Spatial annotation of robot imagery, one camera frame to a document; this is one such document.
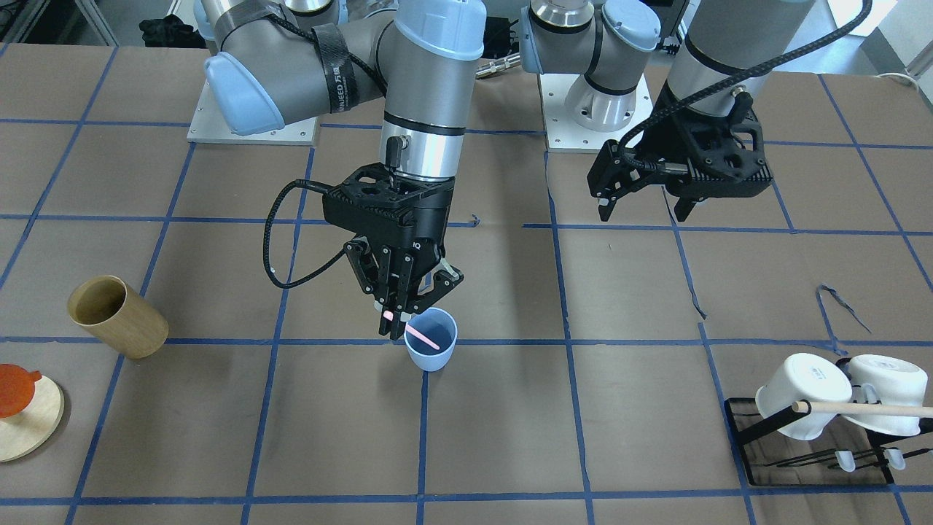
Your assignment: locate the wooden mug tree stand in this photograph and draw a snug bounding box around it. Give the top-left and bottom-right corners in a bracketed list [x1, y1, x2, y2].
[1, 378, 66, 462]

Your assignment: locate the bamboo wooden cup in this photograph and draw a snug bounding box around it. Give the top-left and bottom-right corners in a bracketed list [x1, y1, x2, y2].
[67, 275, 169, 359]

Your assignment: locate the white mug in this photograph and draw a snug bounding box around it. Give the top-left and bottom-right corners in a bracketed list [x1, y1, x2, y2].
[755, 353, 852, 418]
[842, 354, 929, 438]

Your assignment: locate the orange cup on stand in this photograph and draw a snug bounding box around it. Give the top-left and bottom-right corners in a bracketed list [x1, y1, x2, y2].
[1, 363, 43, 419]

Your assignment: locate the pink chopstick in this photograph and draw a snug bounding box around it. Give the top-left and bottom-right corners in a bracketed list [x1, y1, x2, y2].
[382, 311, 440, 350]

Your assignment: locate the light blue plastic cup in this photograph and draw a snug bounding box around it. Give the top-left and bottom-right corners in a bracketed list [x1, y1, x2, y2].
[404, 307, 458, 373]

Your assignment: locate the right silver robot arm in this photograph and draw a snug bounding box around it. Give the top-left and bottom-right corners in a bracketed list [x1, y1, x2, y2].
[201, 1, 486, 340]

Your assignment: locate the white mug far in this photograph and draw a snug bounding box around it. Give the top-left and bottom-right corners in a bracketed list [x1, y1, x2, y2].
[842, 354, 929, 438]

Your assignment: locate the white mug near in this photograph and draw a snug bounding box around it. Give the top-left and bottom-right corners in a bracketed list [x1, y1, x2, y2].
[755, 353, 852, 418]

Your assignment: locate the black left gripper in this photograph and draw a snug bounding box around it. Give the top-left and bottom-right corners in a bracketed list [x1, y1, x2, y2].
[587, 102, 773, 223]

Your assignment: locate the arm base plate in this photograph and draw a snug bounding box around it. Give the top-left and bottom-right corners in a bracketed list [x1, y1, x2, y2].
[187, 81, 319, 146]
[539, 74, 653, 153]

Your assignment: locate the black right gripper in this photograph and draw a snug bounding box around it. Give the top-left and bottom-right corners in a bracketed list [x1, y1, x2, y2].
[322, 164, 464, 340]

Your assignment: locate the wooden dowel rod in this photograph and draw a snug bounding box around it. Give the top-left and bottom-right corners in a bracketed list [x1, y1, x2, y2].
[790, 400, 933, 419]

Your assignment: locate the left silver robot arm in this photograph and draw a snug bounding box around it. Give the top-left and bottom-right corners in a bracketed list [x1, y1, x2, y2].
[518, 1, 813, 222]

